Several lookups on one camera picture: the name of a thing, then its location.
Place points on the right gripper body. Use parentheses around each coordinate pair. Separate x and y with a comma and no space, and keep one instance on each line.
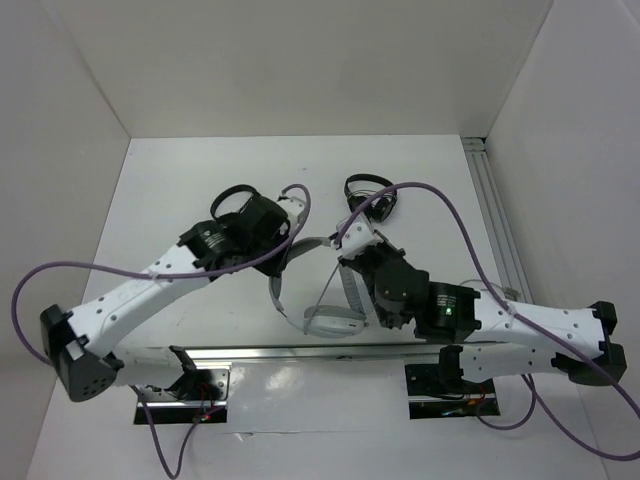
(367,260)

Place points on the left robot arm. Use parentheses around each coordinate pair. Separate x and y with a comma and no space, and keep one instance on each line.
(83,344)

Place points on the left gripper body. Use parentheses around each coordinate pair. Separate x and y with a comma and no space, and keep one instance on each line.
(260,247)

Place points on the white grey headphones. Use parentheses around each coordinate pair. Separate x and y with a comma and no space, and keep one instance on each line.
(329,321)

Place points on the aluminium rail right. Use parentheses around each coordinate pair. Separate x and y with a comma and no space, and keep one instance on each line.
(510,268)

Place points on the aluminium rail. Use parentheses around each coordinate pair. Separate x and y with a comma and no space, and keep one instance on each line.
(329,352)
(510,268)

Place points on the aluminium rail front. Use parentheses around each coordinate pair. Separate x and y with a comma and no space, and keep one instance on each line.
(329,352)

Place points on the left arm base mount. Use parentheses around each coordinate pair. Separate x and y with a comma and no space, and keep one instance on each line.
(202,395)

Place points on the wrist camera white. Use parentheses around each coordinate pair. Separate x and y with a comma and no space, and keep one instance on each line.
(359,235)
(294,208)

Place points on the black headphones right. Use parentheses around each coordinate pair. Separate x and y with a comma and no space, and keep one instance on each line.
(379,209)

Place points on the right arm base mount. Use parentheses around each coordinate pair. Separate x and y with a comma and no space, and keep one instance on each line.
(430,398)

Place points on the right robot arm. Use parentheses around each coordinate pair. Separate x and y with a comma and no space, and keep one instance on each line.
(481,338)

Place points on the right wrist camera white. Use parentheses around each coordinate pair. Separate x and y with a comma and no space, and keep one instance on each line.
(359,235)

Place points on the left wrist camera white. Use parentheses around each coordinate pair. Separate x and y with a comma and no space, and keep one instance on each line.
(294,208)

